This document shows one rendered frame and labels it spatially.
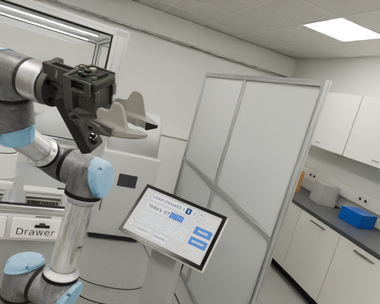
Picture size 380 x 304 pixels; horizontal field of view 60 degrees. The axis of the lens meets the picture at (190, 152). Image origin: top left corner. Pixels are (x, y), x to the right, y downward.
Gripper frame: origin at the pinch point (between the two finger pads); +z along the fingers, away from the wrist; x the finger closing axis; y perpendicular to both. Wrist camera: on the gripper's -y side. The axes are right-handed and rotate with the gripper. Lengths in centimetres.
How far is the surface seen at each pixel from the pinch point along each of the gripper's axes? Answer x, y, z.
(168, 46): 402, -115, -185
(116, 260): 137, -251, -89
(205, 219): 83, -95, -2
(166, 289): 61, -135, -9
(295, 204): 283, -212, 58
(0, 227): 33, -110, -94
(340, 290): 196, -221, 116
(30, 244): 40, -123, -83
